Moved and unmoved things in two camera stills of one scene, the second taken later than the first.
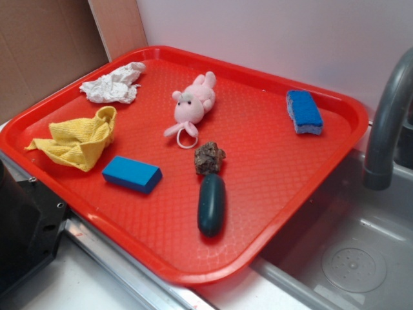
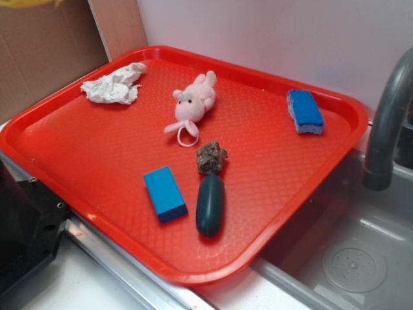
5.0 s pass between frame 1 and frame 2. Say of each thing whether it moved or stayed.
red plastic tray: stayed
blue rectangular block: moved
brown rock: stayed
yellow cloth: moved
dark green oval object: stayed
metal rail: stayed
